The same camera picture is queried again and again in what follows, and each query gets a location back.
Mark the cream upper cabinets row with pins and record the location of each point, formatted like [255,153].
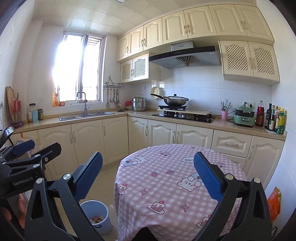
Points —
[222,20]

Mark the pink utensil holder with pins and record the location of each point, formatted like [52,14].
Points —
[224,115]

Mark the hanging utensil rack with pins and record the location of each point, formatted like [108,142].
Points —
[113,92]

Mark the stainless steel steamer pot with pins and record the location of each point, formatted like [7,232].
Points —
[139,103]

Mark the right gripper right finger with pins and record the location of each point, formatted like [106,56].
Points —
[252,221]

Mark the range hood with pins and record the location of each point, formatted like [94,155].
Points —
[185,54]

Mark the dark soy sauce bottle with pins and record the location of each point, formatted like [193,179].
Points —
[268,116]

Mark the green yellow oil bottle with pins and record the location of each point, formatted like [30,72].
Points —
[281,122]

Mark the steel sink basin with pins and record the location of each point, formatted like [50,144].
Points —
[82,116]

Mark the pink checkered tablecloth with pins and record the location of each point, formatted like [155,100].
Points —
[159,188]

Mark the chrome sink faucet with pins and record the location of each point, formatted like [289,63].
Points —
[82,100]

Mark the orange hanging bag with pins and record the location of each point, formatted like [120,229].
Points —
[274,202]

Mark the left upper lattice cabinet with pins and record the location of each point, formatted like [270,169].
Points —
[139,69]

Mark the black gas stove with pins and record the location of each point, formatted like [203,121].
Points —
[184,113]

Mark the cream lower cabinets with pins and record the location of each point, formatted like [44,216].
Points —
[256,151]

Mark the person's left hand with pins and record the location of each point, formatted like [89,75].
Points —
[22,205]

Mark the cream colander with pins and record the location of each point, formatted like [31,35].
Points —
[157,90]

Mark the window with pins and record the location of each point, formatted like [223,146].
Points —
[77,67]

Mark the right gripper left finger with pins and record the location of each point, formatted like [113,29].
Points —
[43,221]

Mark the clear jar on counter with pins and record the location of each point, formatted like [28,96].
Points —
[32,113]

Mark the wooden cutting board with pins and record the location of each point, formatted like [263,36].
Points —
[10,100]

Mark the cream upper lattice cabinet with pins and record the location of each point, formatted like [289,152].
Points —
[249,62]

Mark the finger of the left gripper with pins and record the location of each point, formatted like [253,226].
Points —
[17,150]
[32,166]

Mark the green electric grill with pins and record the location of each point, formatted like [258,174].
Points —
[244,116]

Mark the frying pan with lid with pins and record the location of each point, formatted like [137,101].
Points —
[172,100]

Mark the red cola bottle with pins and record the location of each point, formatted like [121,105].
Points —
[260,114]

